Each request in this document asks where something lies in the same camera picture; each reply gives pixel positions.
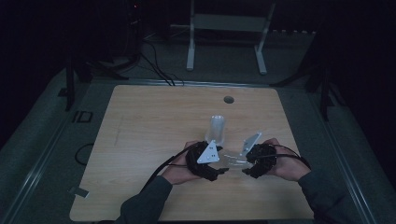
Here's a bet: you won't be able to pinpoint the person's left hand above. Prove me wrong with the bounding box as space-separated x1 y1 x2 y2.
161 140 204 186

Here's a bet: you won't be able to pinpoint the dark equipment cabinet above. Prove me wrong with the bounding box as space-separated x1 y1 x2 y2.
90 0 145 64

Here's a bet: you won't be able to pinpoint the person's right hand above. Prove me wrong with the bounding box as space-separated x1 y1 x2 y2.
262 137 311 182

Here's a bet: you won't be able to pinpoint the stack of clear plastic cups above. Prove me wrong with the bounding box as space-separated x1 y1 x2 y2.
204 114 226 147

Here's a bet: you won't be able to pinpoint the black looped cable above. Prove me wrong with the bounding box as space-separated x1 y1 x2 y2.
74 142 95 166

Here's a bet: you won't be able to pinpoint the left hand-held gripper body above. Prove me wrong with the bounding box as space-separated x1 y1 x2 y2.
185 139 220 182

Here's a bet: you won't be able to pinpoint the black tripod stand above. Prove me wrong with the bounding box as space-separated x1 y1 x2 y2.
270 60 335 123
57 52 130 113

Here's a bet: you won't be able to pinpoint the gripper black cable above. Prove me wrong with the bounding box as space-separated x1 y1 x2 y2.
140 143 200 192
264 143 313 171

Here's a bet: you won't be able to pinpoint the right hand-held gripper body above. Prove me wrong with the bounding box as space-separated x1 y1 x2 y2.
240 132 278 179

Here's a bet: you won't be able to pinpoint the black floor cables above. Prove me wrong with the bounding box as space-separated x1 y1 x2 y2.
138 39 185 87

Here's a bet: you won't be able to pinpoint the grey tape piece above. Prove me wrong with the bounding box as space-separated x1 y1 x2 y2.
67 186 91 199

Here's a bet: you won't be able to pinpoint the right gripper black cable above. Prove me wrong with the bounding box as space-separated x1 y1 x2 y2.
264 143 313 171

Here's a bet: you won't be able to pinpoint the single clear plastic cup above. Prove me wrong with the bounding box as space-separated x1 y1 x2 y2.
218 148 250 171

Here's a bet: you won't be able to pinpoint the white power strip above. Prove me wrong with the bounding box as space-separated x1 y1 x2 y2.
270 29 318 35

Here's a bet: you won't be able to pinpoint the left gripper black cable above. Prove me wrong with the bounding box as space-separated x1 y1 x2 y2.
140 143 200 192

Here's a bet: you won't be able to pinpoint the white metal stand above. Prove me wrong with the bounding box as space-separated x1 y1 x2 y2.
185 0 277 76

